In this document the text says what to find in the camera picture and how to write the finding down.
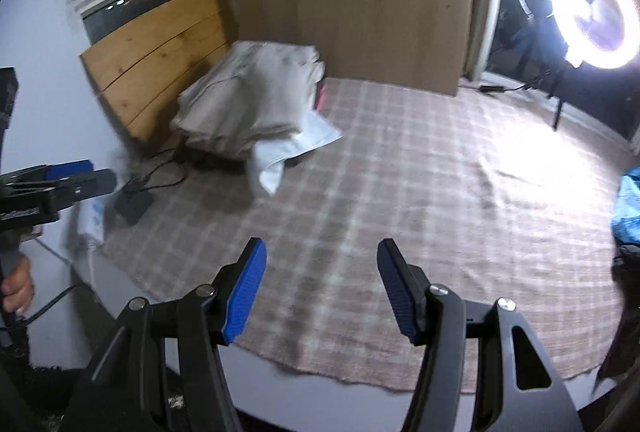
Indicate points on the light blue garment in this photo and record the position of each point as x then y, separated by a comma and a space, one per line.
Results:
629, 207

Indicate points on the yellow wooden headboard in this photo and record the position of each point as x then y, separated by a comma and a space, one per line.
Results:
150, 61

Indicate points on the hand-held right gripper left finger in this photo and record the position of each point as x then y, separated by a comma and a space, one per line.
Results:
245, 292

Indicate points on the dark grey garment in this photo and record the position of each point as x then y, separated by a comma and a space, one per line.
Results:
627, 272

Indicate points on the white mattress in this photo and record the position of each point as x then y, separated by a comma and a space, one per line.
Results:
115, 272

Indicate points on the white cloth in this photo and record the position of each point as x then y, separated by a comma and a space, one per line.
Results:
300, 136

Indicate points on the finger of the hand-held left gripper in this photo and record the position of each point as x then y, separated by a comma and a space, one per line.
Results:
70, 167
85, 187

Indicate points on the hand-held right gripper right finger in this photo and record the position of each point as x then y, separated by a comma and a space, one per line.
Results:
400, 292

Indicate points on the cream knit sweater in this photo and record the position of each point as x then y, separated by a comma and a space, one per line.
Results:
250, 96

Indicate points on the black power adapter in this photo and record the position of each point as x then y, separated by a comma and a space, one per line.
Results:
492, 88

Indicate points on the light wooden cabinet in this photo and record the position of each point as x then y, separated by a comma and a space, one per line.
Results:
350, 1

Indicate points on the person's left hand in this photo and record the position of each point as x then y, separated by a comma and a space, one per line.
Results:
20, 282

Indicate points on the pink cloth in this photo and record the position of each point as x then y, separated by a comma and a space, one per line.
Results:
321, 96

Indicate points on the black power brick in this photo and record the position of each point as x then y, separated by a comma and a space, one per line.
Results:
132, 207

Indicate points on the white power strip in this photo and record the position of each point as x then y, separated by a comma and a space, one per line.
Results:
92, 222

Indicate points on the dark brown cloth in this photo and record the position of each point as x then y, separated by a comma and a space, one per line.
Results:
215, 154

